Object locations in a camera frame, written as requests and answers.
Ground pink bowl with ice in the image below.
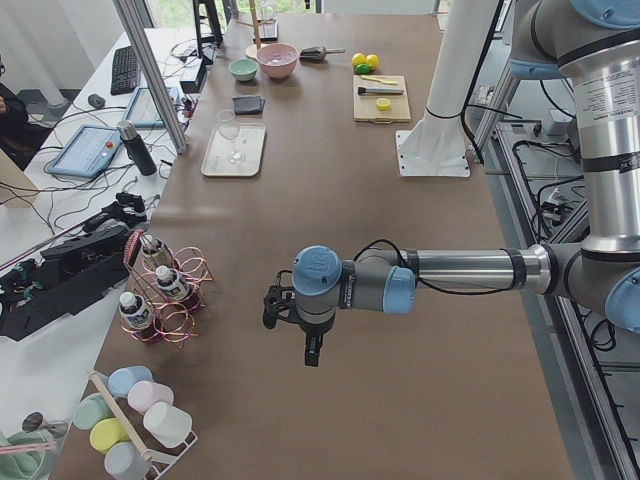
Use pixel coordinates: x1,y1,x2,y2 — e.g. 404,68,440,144
256,43,299,79

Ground black thermos bottle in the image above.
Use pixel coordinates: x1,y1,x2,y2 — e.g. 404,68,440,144
116,120,157,176

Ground grey cup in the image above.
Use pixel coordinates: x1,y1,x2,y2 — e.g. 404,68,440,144
104,442,151,480

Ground white cup rack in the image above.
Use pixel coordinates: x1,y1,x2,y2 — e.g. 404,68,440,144
89,371,199,479

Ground green cup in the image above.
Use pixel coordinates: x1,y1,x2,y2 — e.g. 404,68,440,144
72,393,114,430

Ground white cup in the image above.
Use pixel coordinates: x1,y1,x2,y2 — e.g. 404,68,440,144
143,402,193,448

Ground half lemon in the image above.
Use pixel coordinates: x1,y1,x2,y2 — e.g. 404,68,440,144
376,97,391,111

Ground clear wine glass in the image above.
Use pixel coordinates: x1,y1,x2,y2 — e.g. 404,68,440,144
216,109,245,165

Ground copper wire bottle basket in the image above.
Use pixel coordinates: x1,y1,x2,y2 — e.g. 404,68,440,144
121,229,213,349

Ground yellow peeler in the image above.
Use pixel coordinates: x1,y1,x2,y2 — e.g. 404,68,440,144
360,75,398,85

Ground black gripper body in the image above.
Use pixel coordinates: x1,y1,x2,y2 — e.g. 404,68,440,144
262,284,334,353

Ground black handled knife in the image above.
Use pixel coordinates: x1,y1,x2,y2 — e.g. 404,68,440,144
357,86,404,96

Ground aluminium frame post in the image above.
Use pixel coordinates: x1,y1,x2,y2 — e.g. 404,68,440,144
113,0,188,154

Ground cream serving tray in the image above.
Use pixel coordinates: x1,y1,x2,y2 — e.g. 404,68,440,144
201,123,266,177

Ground grey folded cloth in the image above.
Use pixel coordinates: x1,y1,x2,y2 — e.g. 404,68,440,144
232,96,265,115

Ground yellow lemon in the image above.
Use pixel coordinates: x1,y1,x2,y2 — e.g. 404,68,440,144
351,52,366,68
365,54,380,71

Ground green lime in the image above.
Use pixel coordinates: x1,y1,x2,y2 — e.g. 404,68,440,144
354,63,371,75

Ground metal scoop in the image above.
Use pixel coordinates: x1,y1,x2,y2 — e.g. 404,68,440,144
299,46,345,63

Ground computer mouse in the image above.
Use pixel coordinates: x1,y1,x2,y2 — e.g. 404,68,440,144
87,94,106,109

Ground green bowl with utensils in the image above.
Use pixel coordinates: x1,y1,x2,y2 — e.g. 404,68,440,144
1,412,69,479

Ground blue cup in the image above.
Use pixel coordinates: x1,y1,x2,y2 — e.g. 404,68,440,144
107,365,154,398

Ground wooden cutting board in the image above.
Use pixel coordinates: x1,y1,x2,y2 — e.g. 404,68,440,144
353,75,411,123

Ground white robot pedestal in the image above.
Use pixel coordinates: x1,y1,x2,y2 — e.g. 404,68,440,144
396,1,502,178

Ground wooden glass tree stand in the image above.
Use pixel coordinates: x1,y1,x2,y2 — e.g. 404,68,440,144
236,1,278,60

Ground tea bottle front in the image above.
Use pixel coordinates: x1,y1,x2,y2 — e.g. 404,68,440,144
119,291,156,341

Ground tea bottle near handle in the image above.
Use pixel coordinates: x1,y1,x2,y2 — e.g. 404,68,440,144
141,235,174,271

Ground black keyboard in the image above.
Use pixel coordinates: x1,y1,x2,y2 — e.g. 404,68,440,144
110,46,140,96

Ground black device chassis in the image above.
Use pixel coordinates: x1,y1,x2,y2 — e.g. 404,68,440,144
1,192,147,341

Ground yellow cup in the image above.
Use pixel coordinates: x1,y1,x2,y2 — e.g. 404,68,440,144
89,417,130,454

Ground tea bottle middle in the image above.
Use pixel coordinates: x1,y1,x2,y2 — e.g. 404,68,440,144
155,266,192,307

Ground pink cup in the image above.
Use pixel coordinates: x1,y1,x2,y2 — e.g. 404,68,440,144
127,380,174,414

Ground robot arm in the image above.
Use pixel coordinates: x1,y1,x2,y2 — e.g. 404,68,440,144
263,1,639,366

